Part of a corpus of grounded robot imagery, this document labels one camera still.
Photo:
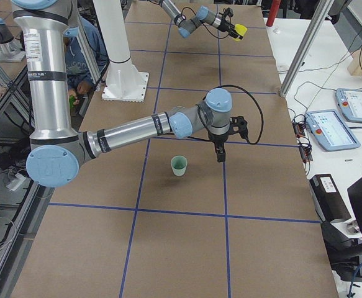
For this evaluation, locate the teach pendant tablet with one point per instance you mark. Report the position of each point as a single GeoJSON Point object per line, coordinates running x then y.
{"type": "Point", "coordinates": [331, 131]}
{"type": "Point", "coordinates": [350, 104]}

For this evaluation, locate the black box with label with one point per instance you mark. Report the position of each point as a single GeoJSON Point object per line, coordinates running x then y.
{"type": "Point", "coordinates": [328, 202]}

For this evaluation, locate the green plastic cup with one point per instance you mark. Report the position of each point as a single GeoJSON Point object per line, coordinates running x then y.
{"type": "Point", "coordinates": [178, 165]}

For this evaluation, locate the red cylinder bottle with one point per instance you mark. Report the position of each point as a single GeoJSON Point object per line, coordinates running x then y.
{"type": "Point", "coordinates": [273, 12]}

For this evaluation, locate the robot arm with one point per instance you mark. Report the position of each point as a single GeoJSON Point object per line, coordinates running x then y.
{"type": "Point", "coordinates": [204, 16]}
{"type": "Point", "coordinates": [57, 150]}

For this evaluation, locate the near teach pendant tablet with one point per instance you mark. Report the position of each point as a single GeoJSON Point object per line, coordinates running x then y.
{"type": "Point", "coordinates": [331, 131]}

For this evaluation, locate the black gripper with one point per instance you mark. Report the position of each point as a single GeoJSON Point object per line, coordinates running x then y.
{"type": "Point", "coordinates": [225, 22]}
{"type": "Point", "coordinates": [217, 139]}

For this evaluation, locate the far teach pendant tablet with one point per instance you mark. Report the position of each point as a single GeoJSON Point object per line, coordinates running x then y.
{"type": "Point", "coordinates": [350, 104]}

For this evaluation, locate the person in blue hoodie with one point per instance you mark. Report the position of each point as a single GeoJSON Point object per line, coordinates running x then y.
{"type": "Point", "coordinates": [79, 78]}

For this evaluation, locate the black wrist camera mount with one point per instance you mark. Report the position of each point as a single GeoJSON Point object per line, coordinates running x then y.
{"type": "Point", "coordinates": [227, 15]}

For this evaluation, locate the aluminium frame post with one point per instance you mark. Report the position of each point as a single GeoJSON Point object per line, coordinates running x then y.
{"type": "Point", "coordinates": [306, 42]}

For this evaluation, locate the yellow plastic cup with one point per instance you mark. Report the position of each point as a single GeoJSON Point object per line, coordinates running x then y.
{"type": "Point", "coordinates": [238, 31]}

